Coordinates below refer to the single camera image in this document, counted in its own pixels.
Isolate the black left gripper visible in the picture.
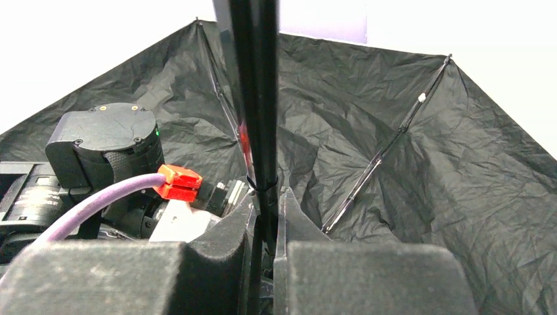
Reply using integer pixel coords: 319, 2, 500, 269
0, 102, 249, 266

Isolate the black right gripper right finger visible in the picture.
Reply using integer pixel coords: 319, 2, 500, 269
273, 188, 477, 314

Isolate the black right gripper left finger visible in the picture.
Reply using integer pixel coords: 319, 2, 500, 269
1, 197, 254, 314

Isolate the lilac folding umbrella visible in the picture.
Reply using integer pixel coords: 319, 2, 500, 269
1, 2, 556, 314

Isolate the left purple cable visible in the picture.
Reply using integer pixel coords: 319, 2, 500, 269
30, 164, 204, 249

